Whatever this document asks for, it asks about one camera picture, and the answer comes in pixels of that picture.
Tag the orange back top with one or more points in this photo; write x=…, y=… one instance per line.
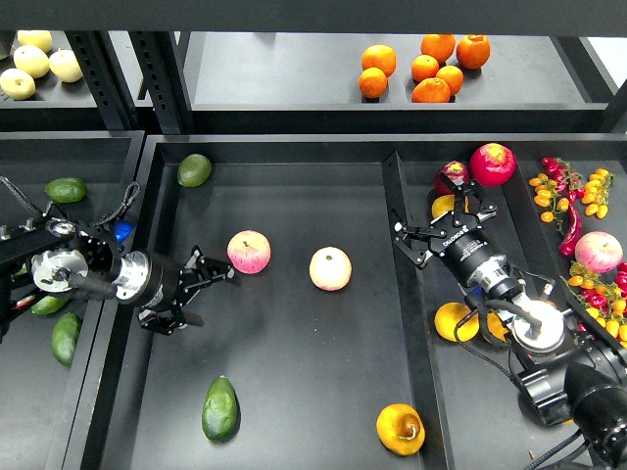
x=439, y=46

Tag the orange right top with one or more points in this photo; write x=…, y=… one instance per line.
x=473, y=51

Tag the red cherry tomato bunch top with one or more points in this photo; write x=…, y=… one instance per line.
x=561, y=176

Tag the yellow pear right tray left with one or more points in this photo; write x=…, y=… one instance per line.
x=447, y=318

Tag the yellow pear right tray middle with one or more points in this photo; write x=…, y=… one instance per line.
x=494, y=331

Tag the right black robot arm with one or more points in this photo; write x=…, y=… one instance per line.
x=571, y=369

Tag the black left tray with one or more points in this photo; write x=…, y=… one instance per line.
x=40, y=398

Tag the black centre tray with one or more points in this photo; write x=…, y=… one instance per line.
x=311, y=369

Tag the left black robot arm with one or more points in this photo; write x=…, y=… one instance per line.
x=52, y=254

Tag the mixed cherry tomato bunch lower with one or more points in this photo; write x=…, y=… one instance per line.
x=603, y=298

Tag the orange right middle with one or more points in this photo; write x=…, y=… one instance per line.
x=453, y=76

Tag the pale yellow pear right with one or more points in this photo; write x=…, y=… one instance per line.
x=64, y=65

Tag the orange cherry tomato bunch left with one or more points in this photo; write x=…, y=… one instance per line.
x=550, y=197

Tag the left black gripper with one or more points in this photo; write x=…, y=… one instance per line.
x=152, y=281

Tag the orange left bottom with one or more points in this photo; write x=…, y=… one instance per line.
x=372, y=83

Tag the yellow cherry tomato bunch right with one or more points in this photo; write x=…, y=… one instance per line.
x=596, y=193

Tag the black perforated shelf post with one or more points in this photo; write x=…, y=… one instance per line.
x=161, y=64

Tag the orange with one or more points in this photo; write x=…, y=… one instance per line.
x=439, y=46
x=380, y=56
x=372, y=83
x=424, y=66
x=473, y=51
x=453, y=76
x=431, y=90

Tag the pink apple right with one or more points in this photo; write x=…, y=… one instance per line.
x=598, y=251

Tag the yellow pear tray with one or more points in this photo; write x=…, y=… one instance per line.
x=447, y=318
x=494, y=331

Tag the dark red apple small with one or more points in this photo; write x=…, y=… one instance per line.
x=455, y=171

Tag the red chili pepper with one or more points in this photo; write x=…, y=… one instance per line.
x=572, y=234

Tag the pale yellow pear front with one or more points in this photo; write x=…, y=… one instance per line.
x=17, y=84

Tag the green avocado at tray corner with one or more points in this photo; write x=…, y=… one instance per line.
x=194, y=171

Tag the orange left top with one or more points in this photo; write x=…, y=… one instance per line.
x=380, y=56

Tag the pale pink apple centre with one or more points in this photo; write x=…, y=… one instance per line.
x=330, y=269

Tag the red apple large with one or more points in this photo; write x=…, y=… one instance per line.
x=492, y=164

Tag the pink apple left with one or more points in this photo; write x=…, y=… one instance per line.
x=249, y=251

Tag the green avocado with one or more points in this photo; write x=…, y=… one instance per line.
x=66, y=190
x=194, y=171
x=48, y=305
x=65, y=336
x=220, y=410

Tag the orange front bottom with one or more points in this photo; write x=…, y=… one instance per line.
x=431, y=90

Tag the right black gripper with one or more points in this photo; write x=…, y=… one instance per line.
x=458, y=241

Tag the black perforated post left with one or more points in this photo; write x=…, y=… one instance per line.
x=99, y=63

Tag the black tray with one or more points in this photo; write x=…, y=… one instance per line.
x=311, y=369
x=40, y=398

